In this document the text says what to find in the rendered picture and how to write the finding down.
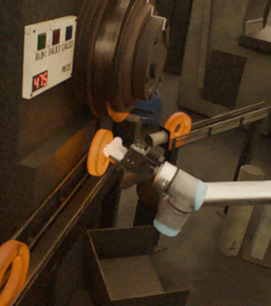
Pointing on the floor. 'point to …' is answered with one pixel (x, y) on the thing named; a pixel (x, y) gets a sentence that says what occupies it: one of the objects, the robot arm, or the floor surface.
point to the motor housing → (147, 205)
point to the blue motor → (151, 109)
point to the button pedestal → (269, 218)
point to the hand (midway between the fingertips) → (102, 147)
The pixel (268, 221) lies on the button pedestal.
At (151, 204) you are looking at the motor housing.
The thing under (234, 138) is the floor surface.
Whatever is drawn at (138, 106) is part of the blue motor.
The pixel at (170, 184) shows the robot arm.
